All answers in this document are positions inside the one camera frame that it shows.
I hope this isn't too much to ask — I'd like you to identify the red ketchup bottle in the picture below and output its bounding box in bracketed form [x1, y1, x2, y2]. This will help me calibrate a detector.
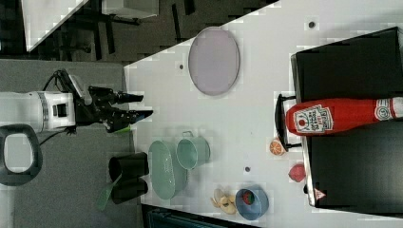
[285, 97, 403, 136]

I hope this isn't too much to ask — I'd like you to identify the green marker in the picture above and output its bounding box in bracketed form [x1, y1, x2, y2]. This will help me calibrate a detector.
[113, 125, 131, 134]

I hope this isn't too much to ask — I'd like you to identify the blue bowl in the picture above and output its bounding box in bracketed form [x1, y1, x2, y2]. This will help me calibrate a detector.
[235, 184, 269, 220]

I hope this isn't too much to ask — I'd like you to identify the purple round plate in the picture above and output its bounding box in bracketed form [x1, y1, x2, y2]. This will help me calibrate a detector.
[188, 27, 240, 96]

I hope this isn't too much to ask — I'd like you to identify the toy strawberry in bowl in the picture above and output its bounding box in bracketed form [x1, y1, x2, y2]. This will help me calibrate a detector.
[242, 191, 255, 205]

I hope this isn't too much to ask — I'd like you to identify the green metal cup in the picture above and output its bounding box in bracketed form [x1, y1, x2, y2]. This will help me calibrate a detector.
[176, 131, 211, 170]

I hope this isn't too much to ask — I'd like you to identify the toy orange half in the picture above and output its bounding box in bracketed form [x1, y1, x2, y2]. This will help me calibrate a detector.
[269, 139, 285, 156]

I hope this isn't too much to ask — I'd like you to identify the green oval colander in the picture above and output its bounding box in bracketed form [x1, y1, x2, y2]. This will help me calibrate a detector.
[148, 141, 188, 200]

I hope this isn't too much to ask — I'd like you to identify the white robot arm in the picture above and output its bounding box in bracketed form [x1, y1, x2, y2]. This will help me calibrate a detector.
[1, 86, 153, 133]

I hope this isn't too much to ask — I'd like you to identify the black cylinder lower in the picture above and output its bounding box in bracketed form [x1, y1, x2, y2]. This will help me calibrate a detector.
[111, 178, 148, 204]

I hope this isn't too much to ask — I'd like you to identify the grey ring stand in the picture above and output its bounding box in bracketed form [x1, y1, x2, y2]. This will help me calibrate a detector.
[0, 124, 43, 186]

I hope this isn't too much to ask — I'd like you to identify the green spatula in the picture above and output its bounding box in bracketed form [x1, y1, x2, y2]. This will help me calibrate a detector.
[96, 175, 122, 211]

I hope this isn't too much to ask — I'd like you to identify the black toaster oven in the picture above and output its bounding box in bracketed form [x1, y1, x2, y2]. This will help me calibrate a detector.
[275, 27, 402, 218]

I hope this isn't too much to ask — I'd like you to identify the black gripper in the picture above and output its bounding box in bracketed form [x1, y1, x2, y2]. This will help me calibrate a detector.
[74, 86, 153, 133]

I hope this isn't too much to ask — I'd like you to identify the toy banana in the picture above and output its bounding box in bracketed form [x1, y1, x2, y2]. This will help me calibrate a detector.
[210, 189, 237, 215]

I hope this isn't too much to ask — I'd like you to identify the toy red strawberry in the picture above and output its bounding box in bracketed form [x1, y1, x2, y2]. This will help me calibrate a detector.
[288, 163, 306, 182]

